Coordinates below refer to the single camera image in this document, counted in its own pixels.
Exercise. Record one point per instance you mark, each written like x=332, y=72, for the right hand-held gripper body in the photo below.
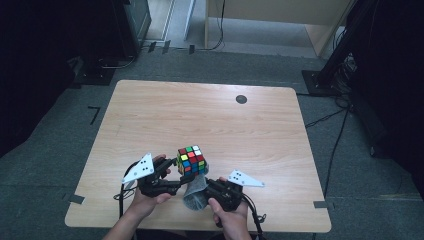
x=226, y=196

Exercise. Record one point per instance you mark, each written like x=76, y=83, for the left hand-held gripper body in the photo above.
x=141, y=170

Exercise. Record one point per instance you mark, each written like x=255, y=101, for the grey fluffy cloth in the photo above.
x=196, y=195

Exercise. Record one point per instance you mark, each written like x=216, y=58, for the multicoloured puzzle cube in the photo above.
x=191, y=160

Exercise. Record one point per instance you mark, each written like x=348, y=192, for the person's right hand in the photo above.
x=233, y=220

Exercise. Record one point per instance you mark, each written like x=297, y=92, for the person's left hand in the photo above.
x=146, y=205

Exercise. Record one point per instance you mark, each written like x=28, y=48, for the person's dark clothing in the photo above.
x=183, y=236

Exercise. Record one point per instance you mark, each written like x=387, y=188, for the grey tape piece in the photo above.
x=321, y=204
x=76, y=199

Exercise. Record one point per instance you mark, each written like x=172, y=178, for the dark round table grommet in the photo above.
x=241, y=99

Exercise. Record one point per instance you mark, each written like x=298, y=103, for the black floor tape strip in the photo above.
x=152, y=46
x=166, y=47
x=191, y=49

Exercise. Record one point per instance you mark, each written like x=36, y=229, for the black cabinet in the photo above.
x=133, y=26

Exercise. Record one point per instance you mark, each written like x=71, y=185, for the dark curtain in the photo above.
x=40, y=66
x=393, y=83

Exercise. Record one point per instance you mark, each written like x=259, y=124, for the black metal stand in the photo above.
x=336, y=53

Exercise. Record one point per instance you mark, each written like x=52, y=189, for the black stand base plate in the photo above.
x=95, y=76

